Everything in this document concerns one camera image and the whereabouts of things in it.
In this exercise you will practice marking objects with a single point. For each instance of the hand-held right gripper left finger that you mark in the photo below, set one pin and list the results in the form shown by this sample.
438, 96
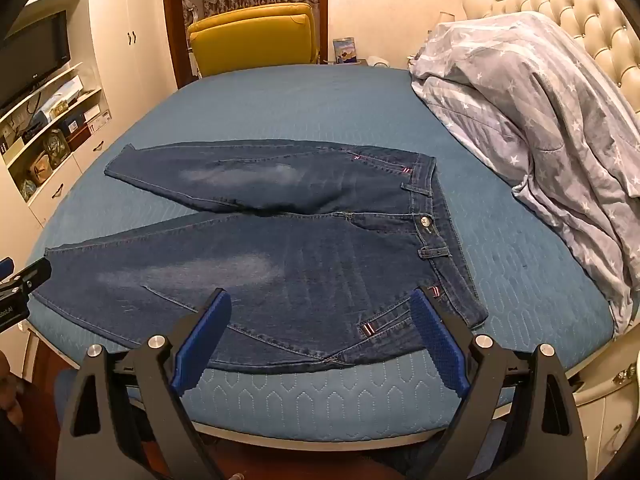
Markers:
202, 345

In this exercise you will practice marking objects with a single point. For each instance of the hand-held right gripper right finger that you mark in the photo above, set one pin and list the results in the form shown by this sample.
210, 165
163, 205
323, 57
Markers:
440, 342

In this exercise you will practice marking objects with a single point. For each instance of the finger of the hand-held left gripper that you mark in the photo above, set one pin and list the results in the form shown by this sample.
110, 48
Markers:
5, 267
30, 275

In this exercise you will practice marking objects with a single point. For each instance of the blue denim pants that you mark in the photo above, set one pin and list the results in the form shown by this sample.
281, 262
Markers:
300, 270

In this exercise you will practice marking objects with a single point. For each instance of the gold patterned bag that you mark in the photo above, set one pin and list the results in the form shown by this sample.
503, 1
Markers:
52, 146

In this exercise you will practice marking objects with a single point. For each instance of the dark red box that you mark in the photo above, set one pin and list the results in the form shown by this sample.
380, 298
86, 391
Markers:
77, 137

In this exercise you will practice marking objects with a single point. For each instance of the black and white box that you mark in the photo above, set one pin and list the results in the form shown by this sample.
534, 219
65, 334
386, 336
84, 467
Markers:
98, 119

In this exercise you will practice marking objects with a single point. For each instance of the white bedside cabinet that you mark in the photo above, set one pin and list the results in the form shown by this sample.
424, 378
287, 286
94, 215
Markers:
605, 400

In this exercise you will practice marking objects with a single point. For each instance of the long white box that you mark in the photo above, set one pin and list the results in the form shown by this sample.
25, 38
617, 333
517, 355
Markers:
62, 94

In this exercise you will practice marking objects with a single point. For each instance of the black flat television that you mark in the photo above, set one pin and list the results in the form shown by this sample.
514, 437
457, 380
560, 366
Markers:
30, 70

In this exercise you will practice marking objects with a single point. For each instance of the white wardrobe with shelves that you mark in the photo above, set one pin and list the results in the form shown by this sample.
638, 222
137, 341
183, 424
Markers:
135, 85

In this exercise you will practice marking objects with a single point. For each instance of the grey star-print duvet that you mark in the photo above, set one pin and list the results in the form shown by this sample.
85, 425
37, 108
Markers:
540, 110

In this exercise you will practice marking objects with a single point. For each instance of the small white container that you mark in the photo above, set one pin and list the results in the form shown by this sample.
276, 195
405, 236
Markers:
380, 61

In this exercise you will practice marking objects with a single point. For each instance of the yellow armchair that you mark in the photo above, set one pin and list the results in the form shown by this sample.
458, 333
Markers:
250, 45

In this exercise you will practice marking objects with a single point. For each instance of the small picture box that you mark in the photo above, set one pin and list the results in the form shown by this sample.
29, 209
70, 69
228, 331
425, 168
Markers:
345, 50

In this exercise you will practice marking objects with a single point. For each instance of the cream tufted headboard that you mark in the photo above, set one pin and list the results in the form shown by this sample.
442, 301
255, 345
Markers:
590, 10

